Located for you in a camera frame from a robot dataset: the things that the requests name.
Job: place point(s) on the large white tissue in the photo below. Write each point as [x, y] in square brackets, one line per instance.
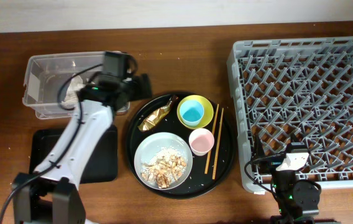
[75, 85]

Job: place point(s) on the pink cup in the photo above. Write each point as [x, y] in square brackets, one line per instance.
[199, 141]

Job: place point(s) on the grey plate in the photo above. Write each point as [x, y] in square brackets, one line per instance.
[153, 144]

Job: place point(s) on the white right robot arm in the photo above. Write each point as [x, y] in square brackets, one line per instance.
[297, 199]

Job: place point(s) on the gold coffee sachet wrapper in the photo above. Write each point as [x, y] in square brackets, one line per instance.
[157, 115]

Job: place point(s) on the round black serving tray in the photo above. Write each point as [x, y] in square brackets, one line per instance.
[197, 182]

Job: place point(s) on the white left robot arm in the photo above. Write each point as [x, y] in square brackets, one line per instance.
[50, 194]

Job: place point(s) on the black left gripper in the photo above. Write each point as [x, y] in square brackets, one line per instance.
[135, 91]

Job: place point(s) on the grey dishwasher rack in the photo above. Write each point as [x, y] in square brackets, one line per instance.
[295, 86]

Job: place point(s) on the blue cup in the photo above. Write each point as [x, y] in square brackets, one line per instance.
[191, 112]

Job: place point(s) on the yellow bowl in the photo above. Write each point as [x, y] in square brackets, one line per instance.
[208, 111]

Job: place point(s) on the food scraps and rice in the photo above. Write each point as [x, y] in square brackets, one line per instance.
[165, 168]

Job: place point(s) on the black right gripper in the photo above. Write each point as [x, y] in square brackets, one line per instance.
[259, 157]

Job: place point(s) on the black rectangular tray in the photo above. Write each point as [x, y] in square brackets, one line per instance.
[102, 165]

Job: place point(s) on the clear plastic bin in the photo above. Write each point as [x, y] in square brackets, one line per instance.
[44, 76]

